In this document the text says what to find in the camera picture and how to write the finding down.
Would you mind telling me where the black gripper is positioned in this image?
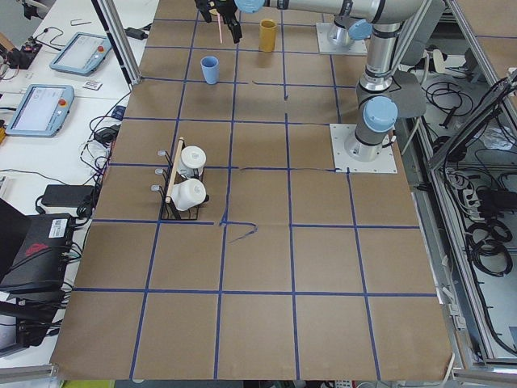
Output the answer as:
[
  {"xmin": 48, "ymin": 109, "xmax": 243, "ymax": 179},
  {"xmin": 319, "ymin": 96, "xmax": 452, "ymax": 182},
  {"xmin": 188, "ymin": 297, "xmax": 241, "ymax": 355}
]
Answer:
[{"xmin": 195, "ymin": 0, "xmax": 242, "ymax": 44}]

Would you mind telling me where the light blue plastic cup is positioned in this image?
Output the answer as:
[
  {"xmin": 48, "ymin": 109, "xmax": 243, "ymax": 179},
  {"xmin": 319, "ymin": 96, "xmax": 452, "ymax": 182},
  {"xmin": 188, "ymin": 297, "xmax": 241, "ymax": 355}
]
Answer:
[{"xmin": 200, "ymin": 56, "xmax": 220, "ymax": 85}]

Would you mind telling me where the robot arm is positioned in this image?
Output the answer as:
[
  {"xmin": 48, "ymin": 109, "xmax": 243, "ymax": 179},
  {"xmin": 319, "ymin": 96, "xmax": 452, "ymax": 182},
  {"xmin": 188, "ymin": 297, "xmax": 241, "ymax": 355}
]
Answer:
[
  {"xmin": 235, "ymin": 1, "xmax": 425, "ymax": 162},
  {"xmin": 195, "ymin": 0, "xmax": 372, "ymax": 44}
]

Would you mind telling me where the bamboo chopstick holder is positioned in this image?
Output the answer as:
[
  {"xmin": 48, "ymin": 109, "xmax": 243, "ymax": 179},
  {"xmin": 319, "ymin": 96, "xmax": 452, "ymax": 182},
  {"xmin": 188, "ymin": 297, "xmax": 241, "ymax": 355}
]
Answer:
[{"xmin": 259, "ymin": 19, "xmax": 277, "ymax": 53}]

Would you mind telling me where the small black power brick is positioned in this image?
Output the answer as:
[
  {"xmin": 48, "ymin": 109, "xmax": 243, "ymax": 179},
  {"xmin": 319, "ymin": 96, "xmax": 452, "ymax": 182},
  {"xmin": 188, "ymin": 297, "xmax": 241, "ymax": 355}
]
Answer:
[{"xmin": 124, "ymin": 27, "xmax": 149, "ymax": 40}]

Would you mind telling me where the teach pendant far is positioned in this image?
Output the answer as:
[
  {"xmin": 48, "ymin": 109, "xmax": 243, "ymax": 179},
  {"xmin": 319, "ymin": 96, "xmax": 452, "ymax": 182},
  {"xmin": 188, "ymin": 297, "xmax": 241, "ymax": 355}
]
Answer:
[{"xmin": 49, "ymin": 32, "xmax": 111, "ymax": 76}]

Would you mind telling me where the teach pendant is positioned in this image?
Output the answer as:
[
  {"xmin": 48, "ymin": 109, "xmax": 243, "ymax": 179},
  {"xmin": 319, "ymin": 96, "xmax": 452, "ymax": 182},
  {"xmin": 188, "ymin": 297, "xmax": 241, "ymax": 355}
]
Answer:
[
  {"xmin": 6, "ymin": 84, "xmax": 75, "ymax": 137},
  {"xmin": 49, "ymin": 32, "xmax": 111, "ymax": 76}
]

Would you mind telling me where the white mug far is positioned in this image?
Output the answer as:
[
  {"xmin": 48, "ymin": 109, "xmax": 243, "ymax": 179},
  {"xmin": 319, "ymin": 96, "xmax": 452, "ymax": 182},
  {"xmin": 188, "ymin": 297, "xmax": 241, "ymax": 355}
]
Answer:
[{"xmin": 177, "ymin": 145, "xmax": 207, "ymax": 179}]

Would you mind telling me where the white mug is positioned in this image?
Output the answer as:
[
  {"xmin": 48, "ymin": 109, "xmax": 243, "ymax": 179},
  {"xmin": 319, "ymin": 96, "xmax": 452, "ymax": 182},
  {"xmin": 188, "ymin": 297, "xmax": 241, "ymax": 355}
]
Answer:
[
  {"xmin": 171, "ymin": 178, "xmax": 209, "ymax": 211},
  {"xmin": 177, "ymin": 145, "xmax": 207, "ymax": 179}
]

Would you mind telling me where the white mug near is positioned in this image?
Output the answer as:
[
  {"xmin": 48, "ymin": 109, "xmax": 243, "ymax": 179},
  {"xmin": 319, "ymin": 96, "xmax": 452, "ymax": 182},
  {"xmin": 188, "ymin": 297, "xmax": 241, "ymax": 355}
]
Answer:
[{"xmin": 171, "ymin": 178, "xmax": 209, "ymax": 211}]

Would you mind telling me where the teach pendant near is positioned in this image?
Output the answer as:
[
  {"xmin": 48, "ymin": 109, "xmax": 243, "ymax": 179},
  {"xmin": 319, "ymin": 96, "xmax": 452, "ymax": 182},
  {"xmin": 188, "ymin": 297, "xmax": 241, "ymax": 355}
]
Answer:
[{"xmin": 6, "ymin": 84, "xmax": 75, "ymax": 137}]

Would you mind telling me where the grey office chair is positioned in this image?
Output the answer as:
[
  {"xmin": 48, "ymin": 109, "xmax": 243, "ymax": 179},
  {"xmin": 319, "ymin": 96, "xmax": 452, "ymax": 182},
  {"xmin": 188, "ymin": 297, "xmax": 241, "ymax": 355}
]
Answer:
[{"xmin": 387, "ymin": 44, "xmax": 449, "ymax": 120}]

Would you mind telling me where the black power adapter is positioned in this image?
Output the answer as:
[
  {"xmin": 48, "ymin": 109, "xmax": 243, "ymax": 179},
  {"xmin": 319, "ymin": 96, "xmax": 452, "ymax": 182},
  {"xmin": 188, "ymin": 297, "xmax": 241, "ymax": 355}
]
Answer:
[{"xmin": 41, "ymin": 184, "xmax": 94, "ymax": 208}]

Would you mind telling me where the black computer box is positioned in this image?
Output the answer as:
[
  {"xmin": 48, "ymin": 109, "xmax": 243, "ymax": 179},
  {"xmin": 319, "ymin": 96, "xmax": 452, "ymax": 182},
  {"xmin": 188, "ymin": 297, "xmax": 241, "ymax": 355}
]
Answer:
[{"xmin": 1, "ymin": 213, "xmax": 74, "ymax": 294}]

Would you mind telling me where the aluminium frame post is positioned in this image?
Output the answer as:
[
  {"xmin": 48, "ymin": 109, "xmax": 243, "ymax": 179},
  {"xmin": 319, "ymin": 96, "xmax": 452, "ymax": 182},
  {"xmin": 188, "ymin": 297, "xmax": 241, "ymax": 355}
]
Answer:
[{"xmin": 91, "ymin": 0, "xmax": 141, "ymax": 86}]

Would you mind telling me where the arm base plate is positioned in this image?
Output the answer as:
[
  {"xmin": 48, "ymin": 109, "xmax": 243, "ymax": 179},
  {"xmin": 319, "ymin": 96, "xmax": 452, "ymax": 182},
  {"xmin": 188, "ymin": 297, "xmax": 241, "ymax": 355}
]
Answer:
[
  {"xmin": 316, "ymin": 23, "xmax": 367, "ymax": 57},
  {"xmin": 330, "ymin": 124, "xmax": 397, "ymax": 174}
]

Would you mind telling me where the black wire mug rack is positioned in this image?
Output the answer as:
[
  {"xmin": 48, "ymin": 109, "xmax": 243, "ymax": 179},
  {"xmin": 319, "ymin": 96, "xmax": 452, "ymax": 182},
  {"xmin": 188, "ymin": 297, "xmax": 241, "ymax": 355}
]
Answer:
[{"xmin": 150, "ymin": 137, "xmax": 209, "ymax": 221}]

